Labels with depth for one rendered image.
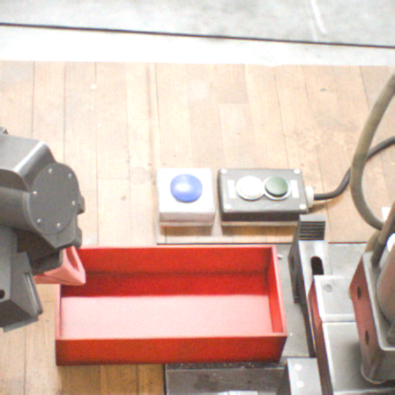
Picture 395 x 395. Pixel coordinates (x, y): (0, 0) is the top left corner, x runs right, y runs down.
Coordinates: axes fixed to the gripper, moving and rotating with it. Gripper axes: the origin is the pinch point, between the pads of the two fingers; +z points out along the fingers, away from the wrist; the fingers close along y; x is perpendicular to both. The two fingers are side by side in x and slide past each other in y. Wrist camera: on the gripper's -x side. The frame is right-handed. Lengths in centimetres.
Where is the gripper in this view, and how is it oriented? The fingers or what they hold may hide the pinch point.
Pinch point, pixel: (78, 274)
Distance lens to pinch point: 100.4
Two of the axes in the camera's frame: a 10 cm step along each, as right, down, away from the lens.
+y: 9.0, -3.2, -3.0
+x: -0.9, -8.0, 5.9
